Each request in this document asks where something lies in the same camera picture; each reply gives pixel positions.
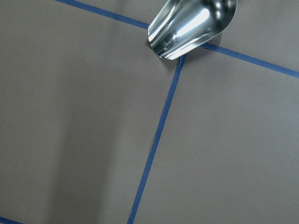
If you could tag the metal scoop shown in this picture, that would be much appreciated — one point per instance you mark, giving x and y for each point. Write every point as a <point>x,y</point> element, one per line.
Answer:
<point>183,25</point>

